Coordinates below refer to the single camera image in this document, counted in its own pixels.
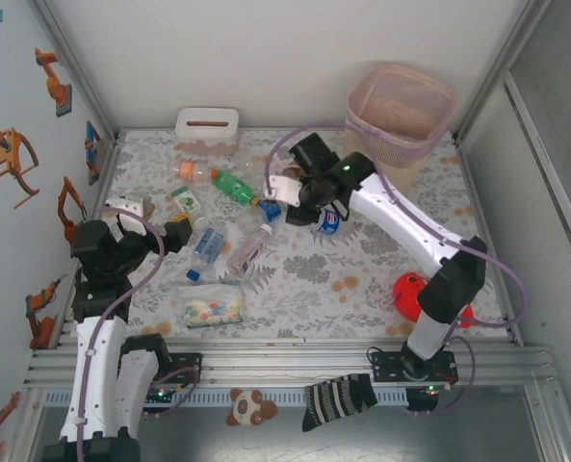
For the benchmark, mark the crushed clear bottle blue label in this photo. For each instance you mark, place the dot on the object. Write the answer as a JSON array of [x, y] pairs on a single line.
[[269, 210]]

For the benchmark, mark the clear water bottle blue cap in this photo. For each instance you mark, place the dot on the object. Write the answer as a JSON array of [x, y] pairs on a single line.
[[208, 248]]

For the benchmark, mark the clear Pepsi bottle blue label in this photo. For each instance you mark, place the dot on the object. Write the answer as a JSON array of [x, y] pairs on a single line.
[[330, 221]]

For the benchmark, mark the pink bottle white cap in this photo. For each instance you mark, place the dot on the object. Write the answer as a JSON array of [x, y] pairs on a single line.
[[246, 252]]

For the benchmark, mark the clear bottle orange cap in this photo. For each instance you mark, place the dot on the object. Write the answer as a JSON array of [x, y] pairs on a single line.
[[189, 170]]

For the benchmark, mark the clear unlabelled bottle white cap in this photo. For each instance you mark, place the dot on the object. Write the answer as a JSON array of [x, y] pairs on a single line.
[[253, 168]]

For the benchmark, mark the green Sprite bottle yellow cap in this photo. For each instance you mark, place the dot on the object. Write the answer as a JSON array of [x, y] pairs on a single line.
[[232, 185]]

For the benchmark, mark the beige slatted plastic bin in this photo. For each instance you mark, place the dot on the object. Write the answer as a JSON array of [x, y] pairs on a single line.
[[410, 166]]

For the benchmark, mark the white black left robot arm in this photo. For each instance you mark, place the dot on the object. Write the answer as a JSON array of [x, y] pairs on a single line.
[[109, 346]]

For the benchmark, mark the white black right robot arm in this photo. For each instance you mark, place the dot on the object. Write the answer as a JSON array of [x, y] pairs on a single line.
[[400, 221]]

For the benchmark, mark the green white juice carton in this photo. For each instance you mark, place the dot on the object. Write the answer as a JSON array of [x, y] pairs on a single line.
[[185, 199]]

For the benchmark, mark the clear zip bag colourful pieces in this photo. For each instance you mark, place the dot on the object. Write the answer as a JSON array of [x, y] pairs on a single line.
[[210, 308]]

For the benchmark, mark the floral table cloth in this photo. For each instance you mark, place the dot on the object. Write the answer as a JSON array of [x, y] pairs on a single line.
[[314, 298]]

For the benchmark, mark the pink waste basket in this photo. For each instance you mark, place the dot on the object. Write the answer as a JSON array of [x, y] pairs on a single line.
[[396, 110]]

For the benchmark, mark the white tissue box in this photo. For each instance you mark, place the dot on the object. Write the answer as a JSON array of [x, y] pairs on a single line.
[[189, 130]]

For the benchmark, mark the red plush toy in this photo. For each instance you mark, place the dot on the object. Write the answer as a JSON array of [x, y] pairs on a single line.
[[405, 293]]

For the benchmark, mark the small circuit board green LED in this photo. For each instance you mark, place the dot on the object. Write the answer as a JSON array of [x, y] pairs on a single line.
[[432, 389], [160, 393]]

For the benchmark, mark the black white striped sock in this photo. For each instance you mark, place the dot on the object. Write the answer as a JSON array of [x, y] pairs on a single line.
[[333, 399]]

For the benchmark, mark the panda plush toy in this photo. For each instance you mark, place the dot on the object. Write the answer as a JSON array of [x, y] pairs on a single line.
[[246, 409]]

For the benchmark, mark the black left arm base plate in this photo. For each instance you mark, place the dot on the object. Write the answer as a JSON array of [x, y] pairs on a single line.
[[189, 366]]

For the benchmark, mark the blue orange wall sticker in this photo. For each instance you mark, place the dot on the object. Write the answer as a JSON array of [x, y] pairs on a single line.
[[90, 139]]

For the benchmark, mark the aluminium extrusion frame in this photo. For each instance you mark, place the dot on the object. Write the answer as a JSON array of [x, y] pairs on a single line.
[[290, 361]]

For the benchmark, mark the orange grey claw wall sticker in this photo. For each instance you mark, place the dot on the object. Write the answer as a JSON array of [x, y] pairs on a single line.
[[2, 155]]

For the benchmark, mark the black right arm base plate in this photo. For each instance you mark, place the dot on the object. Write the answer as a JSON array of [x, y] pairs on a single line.
[[386, 366]]

